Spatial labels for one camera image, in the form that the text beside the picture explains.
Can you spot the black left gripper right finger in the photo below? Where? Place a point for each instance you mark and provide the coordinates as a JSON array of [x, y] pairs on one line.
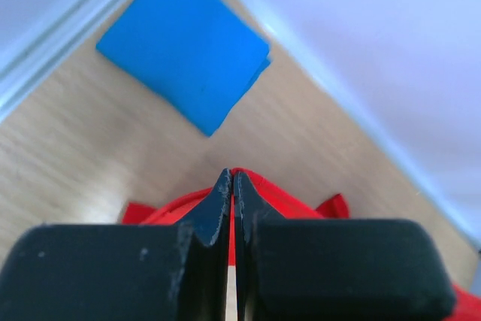
[[312, 269]]

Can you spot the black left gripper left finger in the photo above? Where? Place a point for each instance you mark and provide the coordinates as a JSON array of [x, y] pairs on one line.
[[114, 272]]

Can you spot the red t-shirt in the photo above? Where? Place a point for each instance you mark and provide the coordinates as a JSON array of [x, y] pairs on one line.
[[335, 207]]

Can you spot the folded blue t-shirt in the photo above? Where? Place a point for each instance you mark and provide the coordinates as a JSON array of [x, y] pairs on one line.
[[196, 54]]

